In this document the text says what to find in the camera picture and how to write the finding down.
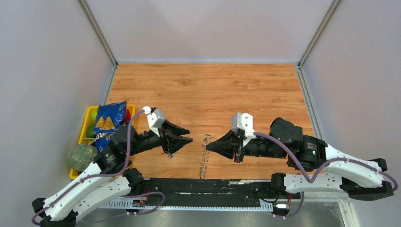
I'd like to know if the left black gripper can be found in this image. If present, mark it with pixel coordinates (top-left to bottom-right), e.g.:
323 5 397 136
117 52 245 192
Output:
127 118 194 156

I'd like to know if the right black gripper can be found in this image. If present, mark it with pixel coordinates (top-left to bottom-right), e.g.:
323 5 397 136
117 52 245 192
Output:
206 129 288 163

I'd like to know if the large metal keyring with clips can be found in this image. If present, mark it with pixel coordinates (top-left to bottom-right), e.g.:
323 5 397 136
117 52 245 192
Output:
199 134 212 179

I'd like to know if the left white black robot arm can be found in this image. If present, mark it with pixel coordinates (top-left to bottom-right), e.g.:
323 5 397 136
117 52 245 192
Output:
31 116 193 227

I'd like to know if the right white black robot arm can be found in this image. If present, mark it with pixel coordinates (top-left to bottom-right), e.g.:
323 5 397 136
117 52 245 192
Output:
206 113 398 201

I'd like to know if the blue chips bag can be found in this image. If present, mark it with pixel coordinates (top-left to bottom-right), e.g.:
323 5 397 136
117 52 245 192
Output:
93 101 127 153

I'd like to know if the green apple upper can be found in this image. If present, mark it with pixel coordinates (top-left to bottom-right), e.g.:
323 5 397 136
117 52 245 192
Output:
90 109 98 123

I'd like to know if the green apple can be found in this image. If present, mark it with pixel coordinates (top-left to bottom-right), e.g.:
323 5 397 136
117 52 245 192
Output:
86 124 96 138
90 109 98 123

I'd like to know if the green apple lower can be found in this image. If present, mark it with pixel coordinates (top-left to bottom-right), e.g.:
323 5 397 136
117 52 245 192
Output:
86 124 96 138

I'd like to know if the green netted melon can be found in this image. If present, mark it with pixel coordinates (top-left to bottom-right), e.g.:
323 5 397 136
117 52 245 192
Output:
67 144 98 172

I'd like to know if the yellow plastic tray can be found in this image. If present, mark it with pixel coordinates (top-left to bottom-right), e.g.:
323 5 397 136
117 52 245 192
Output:
69 104 139 180

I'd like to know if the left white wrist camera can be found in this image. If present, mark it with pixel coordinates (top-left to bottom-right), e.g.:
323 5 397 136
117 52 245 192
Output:
142 106 166 137

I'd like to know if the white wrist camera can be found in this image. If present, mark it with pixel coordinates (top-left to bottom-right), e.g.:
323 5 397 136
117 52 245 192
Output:
142 106 166 137
231 112 256 147

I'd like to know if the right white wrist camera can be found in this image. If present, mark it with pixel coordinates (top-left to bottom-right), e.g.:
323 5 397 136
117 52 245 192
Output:
231 112 256 147

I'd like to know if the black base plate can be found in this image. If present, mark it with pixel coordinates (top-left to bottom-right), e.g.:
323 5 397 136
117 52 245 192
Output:
128 178 290 208

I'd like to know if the aluminium frame rail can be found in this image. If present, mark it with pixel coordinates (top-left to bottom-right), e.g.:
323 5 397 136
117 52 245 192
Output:
67 181 352 212

